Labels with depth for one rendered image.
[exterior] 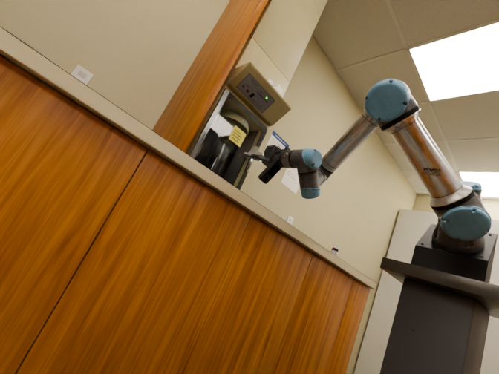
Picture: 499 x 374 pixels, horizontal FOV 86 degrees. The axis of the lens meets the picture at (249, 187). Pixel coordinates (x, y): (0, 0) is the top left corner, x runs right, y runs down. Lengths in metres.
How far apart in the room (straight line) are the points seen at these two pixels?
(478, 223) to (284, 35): 1.24
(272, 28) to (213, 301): 1.33
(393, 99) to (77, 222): 0.90
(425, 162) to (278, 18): 1.09
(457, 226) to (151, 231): 0.89
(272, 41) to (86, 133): 1.10
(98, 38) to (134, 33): 0.18
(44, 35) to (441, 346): 1.85
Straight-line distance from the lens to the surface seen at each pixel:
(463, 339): 1.07
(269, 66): 1.53
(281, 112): 1.41
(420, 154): 0.94
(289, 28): 1.72
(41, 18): 1.60
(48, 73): 0.77
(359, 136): 1.08
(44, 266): 0.81
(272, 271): 1.17
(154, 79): 1.64
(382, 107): 0.90
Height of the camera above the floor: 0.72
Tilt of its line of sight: 15 degrees up
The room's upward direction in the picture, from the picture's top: 24 degrees clockwise
